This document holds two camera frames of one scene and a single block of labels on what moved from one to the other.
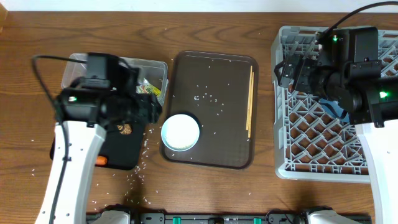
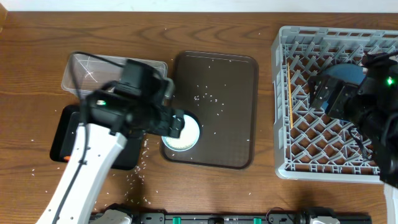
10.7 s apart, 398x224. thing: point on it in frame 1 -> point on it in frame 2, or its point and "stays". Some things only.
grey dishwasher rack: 314,140 stays
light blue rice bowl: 180,132 stays
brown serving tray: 220,90 stays
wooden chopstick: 249,102 -> 290,95
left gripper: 150,108 -> 170,126
